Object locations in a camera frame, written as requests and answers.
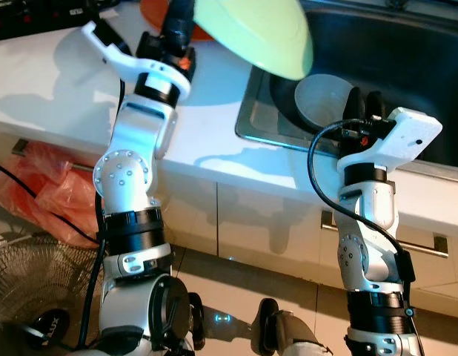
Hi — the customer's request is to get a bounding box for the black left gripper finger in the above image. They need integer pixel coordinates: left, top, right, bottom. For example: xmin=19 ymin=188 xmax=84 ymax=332
xmin=164 ymin=0 xmax=197 ymax=47

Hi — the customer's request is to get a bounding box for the white ceramic bowl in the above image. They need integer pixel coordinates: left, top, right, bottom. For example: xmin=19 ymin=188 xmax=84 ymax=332
xmin=294 ymin=73 xmax=359 ymax=131

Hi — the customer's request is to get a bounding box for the green plate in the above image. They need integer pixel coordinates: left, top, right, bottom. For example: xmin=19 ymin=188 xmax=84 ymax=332
xmin=193 ymin=0 xmax=315 ymax=81

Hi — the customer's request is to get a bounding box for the steel kitchen sink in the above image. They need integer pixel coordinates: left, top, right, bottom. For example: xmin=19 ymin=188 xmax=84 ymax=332
xmin=235 ymin=0 xmax=458 ymax=168

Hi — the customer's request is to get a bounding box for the white kitchen cabinet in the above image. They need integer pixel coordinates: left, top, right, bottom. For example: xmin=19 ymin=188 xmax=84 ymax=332
xmin=0 ymin=126 xmax=458 ymax=320

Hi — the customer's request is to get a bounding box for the black power strip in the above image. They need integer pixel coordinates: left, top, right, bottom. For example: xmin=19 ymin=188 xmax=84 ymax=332
xmin=0 ymin=0 xmax=122 ymax=42

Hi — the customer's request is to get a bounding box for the red plastic bag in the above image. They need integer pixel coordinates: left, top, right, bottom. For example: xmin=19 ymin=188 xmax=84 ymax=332
xmin=0 ymin=141 xmax=104 ymax=245

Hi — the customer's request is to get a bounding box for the grey robot right leg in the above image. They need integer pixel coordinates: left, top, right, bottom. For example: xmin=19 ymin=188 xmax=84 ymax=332
xmin=251 ymin=298 xmax=326 ymax=356

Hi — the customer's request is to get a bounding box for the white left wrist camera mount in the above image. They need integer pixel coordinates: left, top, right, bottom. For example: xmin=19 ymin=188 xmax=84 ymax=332
xmin=82 ymin=21 xmax=193 ymax=101

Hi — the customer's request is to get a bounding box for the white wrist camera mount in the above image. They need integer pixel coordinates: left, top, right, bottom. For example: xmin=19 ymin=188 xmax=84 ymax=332
xmin=336 ymin=108 xmax=443 ymax=170
xmin=82 ymin=21 xmax=193 ymax=101

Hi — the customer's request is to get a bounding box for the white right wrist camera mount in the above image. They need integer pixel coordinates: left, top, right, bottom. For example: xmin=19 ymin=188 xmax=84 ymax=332
xmin=336 ymin=108 xmax=443 ymax=170

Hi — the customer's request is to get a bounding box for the steel cabinet handle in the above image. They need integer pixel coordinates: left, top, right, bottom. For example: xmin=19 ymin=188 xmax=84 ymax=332
xmin=13 ymin=139 xmax=37 ymax=158
xmin=322 ymin=210 xmax=449 ymax=257

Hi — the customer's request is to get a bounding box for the black hanging cable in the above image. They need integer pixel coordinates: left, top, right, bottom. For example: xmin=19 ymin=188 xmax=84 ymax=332
xmin=0 ymin=159 xmax=100 ymax=245

